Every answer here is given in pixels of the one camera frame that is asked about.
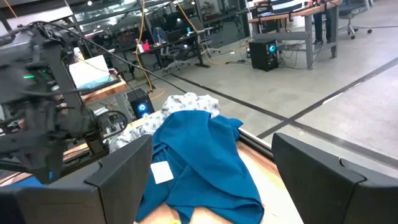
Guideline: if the hanging orange cable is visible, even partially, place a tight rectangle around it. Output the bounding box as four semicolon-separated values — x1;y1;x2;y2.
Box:
135;0;166;101

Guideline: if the white patterned hospital gown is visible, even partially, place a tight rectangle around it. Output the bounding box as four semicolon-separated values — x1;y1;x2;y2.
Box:
108;91;221;154

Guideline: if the computer tower with blue fan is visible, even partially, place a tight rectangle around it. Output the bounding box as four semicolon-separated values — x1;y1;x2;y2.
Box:
248;38;280;72
126;88;155;121

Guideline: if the black office desk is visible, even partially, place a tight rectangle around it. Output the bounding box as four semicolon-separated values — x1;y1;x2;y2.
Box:
132;29;213;71

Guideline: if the white and yellow container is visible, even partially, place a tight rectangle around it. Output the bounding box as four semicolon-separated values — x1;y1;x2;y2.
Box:
73;46;85;62

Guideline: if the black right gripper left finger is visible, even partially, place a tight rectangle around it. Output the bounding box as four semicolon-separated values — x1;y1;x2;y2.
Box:
0;134;154;224

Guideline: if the person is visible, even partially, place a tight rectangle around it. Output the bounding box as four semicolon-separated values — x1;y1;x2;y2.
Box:
313;9;334;45

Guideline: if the blue scrub shirt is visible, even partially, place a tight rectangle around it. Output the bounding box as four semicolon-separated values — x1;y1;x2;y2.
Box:
134;110;266;224

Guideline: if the wooden top desk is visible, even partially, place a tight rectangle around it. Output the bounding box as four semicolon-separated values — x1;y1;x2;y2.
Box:
248;0;343;70

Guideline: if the wooden top side table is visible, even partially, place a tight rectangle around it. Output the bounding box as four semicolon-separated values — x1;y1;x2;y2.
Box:
79;68;129;122

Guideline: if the office chair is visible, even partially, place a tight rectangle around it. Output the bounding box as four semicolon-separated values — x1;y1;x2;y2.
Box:
338;0;373;40
160;42;192;73

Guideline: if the long black left arm cable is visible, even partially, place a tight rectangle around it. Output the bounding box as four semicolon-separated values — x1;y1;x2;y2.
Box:
27;20;189;94

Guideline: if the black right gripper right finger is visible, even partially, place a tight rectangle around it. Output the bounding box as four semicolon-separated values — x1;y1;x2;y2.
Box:
271;133;398;224

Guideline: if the white box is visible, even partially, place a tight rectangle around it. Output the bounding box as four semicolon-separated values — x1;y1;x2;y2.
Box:
68;55;111;91

